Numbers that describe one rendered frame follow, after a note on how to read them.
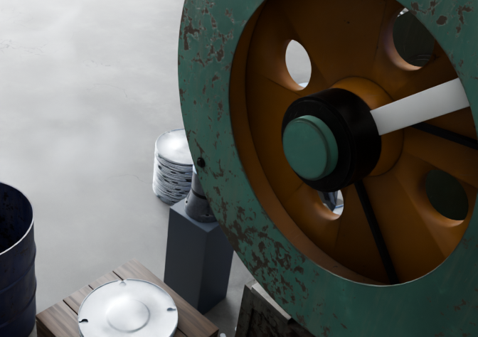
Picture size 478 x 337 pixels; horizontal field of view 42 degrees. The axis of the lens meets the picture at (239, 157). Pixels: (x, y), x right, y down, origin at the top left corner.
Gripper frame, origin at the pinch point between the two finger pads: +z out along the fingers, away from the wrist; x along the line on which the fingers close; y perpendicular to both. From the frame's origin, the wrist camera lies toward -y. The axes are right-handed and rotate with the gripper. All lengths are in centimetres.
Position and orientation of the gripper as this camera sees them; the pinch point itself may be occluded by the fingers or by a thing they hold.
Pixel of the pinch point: (334, 205)
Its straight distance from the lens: 174.2
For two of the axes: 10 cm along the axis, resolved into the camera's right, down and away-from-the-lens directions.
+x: -5.0, 4.3, -7.5
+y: -8.4, -0.1, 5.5
